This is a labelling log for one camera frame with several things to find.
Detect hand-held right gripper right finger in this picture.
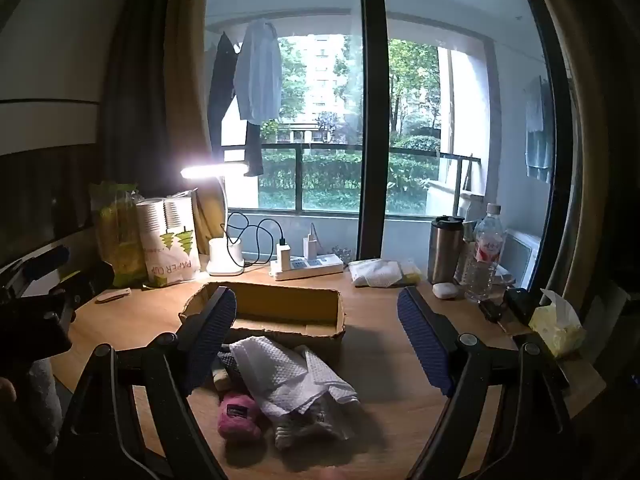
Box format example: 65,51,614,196
397,286,583,480

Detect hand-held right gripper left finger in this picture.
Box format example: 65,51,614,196
52,286,238,480

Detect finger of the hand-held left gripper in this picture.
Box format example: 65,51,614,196
50,261,117,312
0,245,71,301

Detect white textured cloth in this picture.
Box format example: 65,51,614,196
229,336,360,418

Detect brown cardboard box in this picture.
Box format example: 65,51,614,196
179,281,347,356

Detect pink yarn ball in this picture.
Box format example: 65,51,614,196
217,392,263,442

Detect clear plastic bag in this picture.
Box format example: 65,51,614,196
272,395,371,452

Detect person's left forearm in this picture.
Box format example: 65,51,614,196
27,360,64,454

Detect green snack bag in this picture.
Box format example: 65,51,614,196
90,181,146,288

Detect black key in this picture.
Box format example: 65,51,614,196
479,300,507,325

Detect white desk lamp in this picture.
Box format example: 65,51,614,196
180,161,251,277

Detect paper cup package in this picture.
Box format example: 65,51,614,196
136,191,202,288

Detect steel travel tumbler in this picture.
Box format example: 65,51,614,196
427,216,466,285

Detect clear water bottle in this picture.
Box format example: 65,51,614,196
464,203,506,303

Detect black pouch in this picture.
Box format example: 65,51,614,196
502,287,539,327

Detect white power strip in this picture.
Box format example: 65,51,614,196
270,254,345,281

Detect yellow tissue pack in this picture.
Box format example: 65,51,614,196
529,289,587,359

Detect hanging dark pants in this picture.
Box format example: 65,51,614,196
244,120,265,177

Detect balcony railing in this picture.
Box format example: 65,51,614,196
222,142,482,212

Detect hanging dark garment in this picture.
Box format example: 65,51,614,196
207,31,240,159

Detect hanging pale towel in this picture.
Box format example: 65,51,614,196
524,76,555,184

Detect hanging light blue shirt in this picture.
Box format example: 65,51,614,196
234,19,283,124

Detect black charging cable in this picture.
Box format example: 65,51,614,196
226,212,287,267

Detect black window frame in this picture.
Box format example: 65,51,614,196
357,0,392,261

